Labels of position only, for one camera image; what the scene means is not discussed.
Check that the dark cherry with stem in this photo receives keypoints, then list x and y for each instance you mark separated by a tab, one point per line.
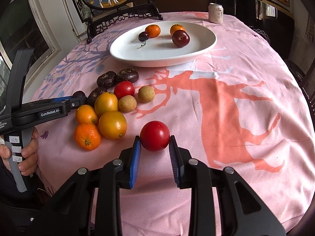
143	37

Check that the white beverage can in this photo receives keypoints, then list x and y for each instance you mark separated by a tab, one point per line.
215	13

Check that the pink printed tablecloth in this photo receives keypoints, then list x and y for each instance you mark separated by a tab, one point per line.
238	105

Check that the red cherry tomato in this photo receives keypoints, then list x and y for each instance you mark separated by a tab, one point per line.
123	89
155	136

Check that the person's left hand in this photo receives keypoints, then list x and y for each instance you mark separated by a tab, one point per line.
29	153

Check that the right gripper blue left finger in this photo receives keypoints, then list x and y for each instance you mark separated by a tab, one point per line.
131	159

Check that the greenish yellow round fruit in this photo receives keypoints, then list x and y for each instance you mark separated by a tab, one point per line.
106	102

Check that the mandarin with stem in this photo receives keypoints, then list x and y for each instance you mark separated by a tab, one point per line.
176	27

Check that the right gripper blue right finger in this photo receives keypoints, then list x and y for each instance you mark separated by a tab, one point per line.
179	158

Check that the large bumpy orange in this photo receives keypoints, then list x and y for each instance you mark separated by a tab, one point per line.
87	136

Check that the yellow orange round fruit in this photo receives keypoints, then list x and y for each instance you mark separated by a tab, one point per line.
113	125

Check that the round deer screen ornament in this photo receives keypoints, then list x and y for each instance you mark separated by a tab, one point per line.
98	15

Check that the white oval plate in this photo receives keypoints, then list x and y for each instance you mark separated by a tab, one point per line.
161	51

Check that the small mandarin orange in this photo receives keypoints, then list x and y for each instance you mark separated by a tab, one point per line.
153	31

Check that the tan longan fruit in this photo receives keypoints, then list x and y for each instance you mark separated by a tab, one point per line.
146	94
127	104

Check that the smooth orange fruit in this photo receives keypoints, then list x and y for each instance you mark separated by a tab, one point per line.
86	114

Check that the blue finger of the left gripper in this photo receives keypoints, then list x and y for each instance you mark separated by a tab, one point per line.
74	103
61	99

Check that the round black stool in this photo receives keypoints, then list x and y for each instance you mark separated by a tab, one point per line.
295	70

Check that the dark red plum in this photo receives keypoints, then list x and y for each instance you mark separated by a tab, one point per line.
180	38

